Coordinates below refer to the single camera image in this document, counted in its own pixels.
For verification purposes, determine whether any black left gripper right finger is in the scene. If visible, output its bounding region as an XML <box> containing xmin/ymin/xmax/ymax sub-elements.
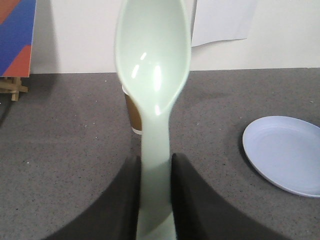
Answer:
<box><xmin>171</xmin><ymin>153</ymin><xmax>285</xmax><ymax>240</ymax></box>

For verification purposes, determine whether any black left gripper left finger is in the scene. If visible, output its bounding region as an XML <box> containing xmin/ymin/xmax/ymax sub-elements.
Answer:
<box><xmin>47</xmin><ymin>156</ymin><xmax>141</xmax><ymax>240</ymax></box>

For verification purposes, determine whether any brown paper cup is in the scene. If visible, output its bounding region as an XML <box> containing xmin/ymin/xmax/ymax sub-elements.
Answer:
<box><xmin>122</xmin><ymin>86</ymin><xmax>143</xmax><ymax>135</ymax></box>

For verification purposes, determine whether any pale green plastic spoon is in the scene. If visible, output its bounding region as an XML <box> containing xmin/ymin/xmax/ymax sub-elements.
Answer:
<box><xmin>115</xmin><ymin>0</ymin><xmax>191</xmax><ymax>240</ymax></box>

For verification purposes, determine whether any light blue plate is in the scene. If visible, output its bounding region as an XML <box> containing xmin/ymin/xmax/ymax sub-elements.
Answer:
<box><xmin>242</xmin><ymin>116</ymin><xmax>320</xmax><ymax>198</ymax></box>

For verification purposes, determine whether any wooden folding rack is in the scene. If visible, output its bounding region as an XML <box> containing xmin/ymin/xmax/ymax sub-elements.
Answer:
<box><xmin>0</xmin><ymin>77</ymin><xmax>29</xmax><ymax>102</ymax></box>

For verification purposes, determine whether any blue red sign board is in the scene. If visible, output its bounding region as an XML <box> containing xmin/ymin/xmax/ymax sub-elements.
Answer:
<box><xmin>0</xmin><ymin>0</ymin><xmax>36</xmax><ymax>77</ymax></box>

